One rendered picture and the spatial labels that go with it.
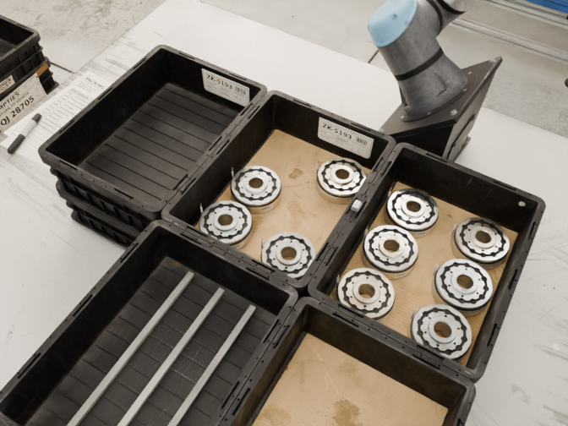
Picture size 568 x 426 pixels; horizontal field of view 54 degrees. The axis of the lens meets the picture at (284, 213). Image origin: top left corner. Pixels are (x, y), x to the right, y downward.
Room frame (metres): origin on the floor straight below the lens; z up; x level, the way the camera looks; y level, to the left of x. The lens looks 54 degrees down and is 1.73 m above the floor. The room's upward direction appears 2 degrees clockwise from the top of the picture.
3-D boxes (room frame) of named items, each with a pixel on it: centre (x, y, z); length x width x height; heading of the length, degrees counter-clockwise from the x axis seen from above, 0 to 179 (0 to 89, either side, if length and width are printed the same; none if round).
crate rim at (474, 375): (0.53, -0.26, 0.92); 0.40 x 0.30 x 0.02; 151
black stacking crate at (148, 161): (0.82, 0.26, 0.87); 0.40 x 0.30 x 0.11; 151
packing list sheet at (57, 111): (1.04, 0.56, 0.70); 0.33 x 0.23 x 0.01; 151
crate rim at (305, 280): (0.68, 0.00, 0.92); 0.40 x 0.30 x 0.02; 151
